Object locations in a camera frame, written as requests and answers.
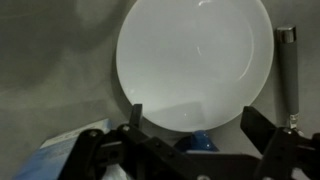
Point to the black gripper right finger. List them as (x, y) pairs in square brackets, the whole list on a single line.
[(283, 150)]

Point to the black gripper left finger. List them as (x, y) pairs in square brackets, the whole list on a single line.
[(133, 150)]

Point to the blue mug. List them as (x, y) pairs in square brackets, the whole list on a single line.
[(197, 141)]

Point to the white plate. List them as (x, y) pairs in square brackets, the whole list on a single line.
[(196, 63)]

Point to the metal spoon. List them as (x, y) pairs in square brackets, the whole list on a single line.
[(289, 76)]

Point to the blue and white mask box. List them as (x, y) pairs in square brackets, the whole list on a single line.
[(53, 153)]

